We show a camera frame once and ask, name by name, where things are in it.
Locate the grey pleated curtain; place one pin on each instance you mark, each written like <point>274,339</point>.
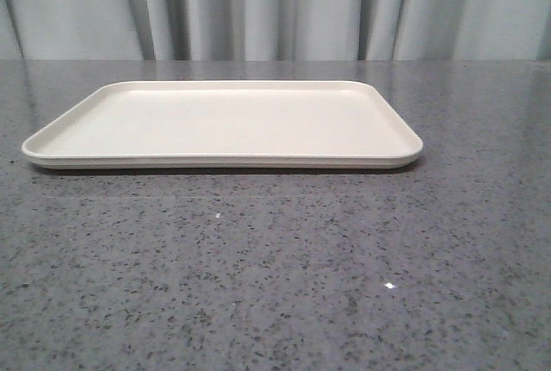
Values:
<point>259,30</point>

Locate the cream rectangular plastic tray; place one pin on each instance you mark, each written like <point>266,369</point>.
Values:
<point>227,124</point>

